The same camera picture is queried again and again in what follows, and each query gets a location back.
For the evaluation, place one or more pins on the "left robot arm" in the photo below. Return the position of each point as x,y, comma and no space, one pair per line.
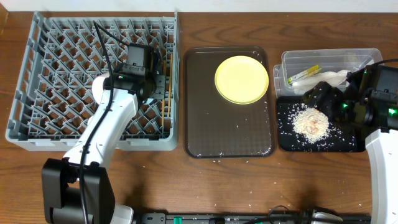
76,188

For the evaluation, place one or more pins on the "black rectangular tray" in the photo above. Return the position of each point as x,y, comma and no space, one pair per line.
311,140

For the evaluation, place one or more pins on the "clear plastic waste bin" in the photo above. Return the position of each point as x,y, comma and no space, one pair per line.
329,60

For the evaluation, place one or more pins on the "white napkin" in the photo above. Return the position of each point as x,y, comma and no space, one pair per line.
335,79

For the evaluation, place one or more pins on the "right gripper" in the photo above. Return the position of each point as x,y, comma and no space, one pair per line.
333,94

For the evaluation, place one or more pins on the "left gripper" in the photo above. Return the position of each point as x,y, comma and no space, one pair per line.
160,83

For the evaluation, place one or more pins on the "grey plastic dishwasher rack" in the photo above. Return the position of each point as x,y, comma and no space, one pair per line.
53,100

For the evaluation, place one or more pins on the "green orange snack wrapper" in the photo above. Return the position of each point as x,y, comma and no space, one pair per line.
304,74

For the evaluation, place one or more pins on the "rice food waste pile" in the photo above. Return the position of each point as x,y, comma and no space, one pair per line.
311,124

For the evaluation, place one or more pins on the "yellow plate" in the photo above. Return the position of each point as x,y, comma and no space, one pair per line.
241,80

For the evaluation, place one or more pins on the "dark brown serving tray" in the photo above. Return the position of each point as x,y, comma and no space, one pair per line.
215,128

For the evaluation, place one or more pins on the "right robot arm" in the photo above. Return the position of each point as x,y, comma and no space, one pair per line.
369,107

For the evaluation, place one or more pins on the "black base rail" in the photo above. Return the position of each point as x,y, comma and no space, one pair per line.
274,217

